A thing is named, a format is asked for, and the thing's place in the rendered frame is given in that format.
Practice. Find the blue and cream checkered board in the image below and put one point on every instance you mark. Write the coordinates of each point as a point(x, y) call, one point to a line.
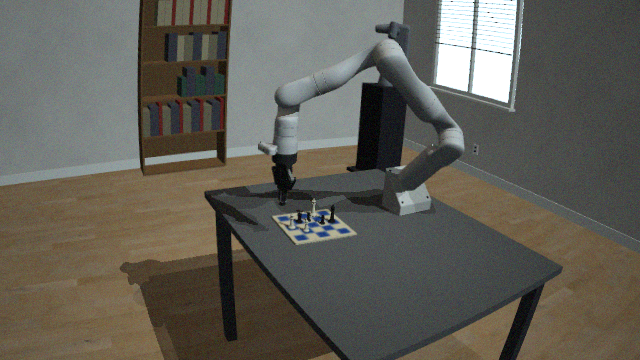
point(317, 232)

